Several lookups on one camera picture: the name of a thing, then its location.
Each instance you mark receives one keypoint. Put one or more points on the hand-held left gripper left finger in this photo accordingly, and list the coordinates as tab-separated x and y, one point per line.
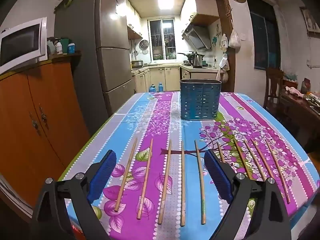
102	175

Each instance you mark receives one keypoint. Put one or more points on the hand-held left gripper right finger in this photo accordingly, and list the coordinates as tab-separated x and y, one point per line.
217	172

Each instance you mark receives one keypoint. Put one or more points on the blue perforated chopstick holder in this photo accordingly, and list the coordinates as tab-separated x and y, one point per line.
200	100

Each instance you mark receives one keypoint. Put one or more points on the floral purple blue tablecloth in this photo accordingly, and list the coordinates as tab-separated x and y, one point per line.
190	130

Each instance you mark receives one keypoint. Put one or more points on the orange wooden cabinet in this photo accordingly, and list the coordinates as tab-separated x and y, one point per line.
30	117

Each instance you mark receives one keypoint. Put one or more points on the blue bottle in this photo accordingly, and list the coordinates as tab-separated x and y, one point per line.
152	88
160	87

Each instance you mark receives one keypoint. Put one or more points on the dark wooden side table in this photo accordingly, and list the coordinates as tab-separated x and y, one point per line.
300	112

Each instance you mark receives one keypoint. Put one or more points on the wooden chair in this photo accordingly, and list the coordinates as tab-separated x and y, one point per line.
272	85

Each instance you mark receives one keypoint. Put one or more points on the cream lower kitchen cabinets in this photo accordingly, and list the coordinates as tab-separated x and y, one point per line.
172	76

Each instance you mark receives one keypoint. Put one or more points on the hanging cloth bag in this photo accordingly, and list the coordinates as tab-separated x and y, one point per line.
224	63

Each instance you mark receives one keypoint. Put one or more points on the pink cloth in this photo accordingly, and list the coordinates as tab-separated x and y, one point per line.
293	91

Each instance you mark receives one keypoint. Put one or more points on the steel electric kettle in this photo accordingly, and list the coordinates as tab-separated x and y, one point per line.
196	60

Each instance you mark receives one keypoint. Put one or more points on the steel cooking pot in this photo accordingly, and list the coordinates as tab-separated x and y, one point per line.
137	63

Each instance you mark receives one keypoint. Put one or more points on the black wok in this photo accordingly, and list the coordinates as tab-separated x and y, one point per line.
186	53

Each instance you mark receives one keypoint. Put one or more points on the red jar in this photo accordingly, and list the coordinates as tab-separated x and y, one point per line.
305	86

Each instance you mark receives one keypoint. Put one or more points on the blue lidded jar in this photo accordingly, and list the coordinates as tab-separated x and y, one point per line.
71	48

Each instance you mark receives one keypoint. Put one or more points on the white plastic bag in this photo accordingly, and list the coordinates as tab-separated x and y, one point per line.
234	40

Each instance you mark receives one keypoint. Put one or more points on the white bottle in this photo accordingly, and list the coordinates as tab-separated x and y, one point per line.
59	48

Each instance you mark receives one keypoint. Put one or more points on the green cup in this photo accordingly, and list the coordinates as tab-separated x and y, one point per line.
64	45

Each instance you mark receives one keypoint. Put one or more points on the hanging metal strainer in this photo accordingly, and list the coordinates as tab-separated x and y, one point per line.
144	45

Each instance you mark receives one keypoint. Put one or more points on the steel range hood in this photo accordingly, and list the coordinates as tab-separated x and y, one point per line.
197	37

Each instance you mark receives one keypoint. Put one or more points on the kitchen window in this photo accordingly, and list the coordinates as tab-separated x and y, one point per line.
162	38

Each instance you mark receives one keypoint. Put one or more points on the dark window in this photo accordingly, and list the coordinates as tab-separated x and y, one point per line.
262	35

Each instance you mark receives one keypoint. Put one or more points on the grey refrigerator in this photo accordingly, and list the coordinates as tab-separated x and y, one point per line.
110	30

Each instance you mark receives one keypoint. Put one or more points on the white microwave oven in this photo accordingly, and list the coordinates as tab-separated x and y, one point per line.
20	42

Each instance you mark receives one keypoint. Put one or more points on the square ceiling light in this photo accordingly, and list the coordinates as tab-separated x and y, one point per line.
166	1

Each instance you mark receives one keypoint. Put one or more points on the white wall switch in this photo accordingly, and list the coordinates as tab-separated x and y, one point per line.
243	36

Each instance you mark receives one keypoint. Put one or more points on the cream wall cabinets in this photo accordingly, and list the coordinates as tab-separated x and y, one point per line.
132	22

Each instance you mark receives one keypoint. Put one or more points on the cream wall cabinet with shelf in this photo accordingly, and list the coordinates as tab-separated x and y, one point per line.
200	12

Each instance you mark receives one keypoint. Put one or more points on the framed wall picture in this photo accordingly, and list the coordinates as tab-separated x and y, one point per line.
310	20

